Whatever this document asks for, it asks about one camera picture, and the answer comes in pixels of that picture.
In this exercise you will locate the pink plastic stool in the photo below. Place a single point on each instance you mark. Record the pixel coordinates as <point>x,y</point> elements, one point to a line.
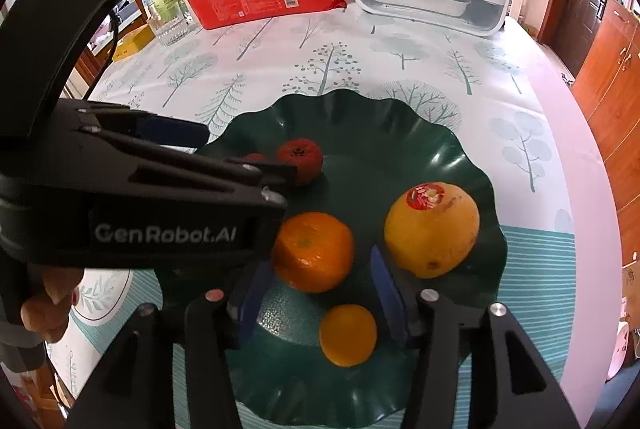
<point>620,351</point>

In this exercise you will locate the yellow box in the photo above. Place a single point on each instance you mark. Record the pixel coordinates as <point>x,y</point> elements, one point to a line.
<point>132,45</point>

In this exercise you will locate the white round printed plate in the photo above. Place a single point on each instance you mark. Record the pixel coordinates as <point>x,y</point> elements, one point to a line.
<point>100,294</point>

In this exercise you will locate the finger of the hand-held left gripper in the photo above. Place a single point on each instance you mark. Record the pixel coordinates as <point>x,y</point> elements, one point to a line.
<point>260,176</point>
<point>170,131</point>

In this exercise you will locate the large yellow orange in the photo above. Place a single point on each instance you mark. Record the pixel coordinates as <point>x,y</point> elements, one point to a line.
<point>431,229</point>

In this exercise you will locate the teal striped table mat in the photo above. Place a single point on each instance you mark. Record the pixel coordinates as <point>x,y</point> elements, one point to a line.
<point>540,269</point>

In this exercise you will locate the grey blue chair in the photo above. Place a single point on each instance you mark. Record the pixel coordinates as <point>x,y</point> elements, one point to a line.
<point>605,404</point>

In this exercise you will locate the clear ribbed glass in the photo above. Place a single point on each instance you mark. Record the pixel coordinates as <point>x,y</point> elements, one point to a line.
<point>170,29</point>

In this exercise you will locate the dark green scalloped plate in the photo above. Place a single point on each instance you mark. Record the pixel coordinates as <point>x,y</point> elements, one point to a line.
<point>400,149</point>

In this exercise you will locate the small tangerine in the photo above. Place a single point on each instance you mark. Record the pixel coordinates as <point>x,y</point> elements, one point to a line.
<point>348,335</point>

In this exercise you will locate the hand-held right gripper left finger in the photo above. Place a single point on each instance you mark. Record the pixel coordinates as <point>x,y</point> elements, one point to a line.
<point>252,304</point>

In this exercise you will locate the person's left hand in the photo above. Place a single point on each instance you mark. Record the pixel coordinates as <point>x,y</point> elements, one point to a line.
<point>55,304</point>

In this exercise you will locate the red tomato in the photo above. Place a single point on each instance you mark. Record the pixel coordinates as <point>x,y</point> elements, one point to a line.
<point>302,159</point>
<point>255,157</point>

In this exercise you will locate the large tangerine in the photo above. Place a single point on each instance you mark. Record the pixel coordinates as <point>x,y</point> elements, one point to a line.
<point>312,251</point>

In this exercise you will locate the orange wooden wall cabinet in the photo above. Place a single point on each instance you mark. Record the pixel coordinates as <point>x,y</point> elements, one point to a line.
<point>612,119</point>

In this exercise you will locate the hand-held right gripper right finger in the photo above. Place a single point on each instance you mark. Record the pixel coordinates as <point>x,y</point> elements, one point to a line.
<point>387,299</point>

